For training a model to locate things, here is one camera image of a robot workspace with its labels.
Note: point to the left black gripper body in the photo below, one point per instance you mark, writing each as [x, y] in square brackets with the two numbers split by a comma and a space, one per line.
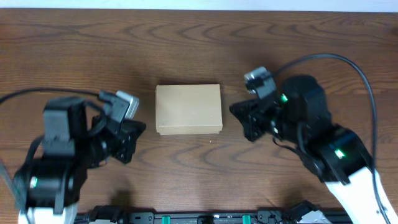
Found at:
[118, 143]

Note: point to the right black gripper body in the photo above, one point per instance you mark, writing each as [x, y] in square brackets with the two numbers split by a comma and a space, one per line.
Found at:
[257, 124]

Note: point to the cardboard box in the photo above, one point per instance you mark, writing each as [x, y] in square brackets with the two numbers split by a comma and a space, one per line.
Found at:
[188, 109]

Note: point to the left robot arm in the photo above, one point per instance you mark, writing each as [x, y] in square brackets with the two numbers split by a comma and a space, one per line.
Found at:
[78, 136]

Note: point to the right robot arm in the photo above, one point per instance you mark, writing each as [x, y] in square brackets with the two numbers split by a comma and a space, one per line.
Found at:
[298, 113]

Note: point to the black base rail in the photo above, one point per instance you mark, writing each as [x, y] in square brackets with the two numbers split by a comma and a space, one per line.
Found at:
[303, 212]

